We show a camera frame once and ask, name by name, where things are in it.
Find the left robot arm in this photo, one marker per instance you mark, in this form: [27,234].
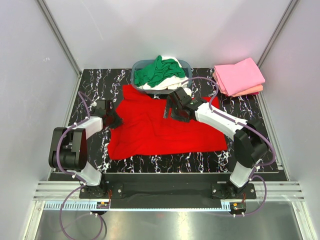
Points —
[69,151]

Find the teal plastic basket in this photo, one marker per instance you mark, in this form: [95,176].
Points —
[143,63]

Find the red t-shirt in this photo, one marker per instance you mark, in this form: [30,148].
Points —
[146,132]

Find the white t-shirt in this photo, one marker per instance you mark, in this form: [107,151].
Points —
[172,83]

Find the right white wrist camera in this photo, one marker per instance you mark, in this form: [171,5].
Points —
[188,91]

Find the green t-shirt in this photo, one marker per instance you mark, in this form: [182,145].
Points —
[157,71]

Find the aluminium frame rail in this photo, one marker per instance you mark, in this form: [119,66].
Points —
[271,191]

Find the folded crimson t-shirt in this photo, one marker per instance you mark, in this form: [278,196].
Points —
[255,93]

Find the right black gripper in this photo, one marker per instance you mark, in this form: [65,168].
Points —
[169,104]

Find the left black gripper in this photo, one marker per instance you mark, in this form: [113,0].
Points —
[118,122]

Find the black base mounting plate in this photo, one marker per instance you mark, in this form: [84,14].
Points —
[122,185]

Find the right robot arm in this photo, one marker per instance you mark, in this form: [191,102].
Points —
[249,144]

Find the folded salmon t-shirt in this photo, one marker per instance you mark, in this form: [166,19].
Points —
[254,89]

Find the folded pink t-shirt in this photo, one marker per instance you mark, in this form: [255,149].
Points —
[235,78]

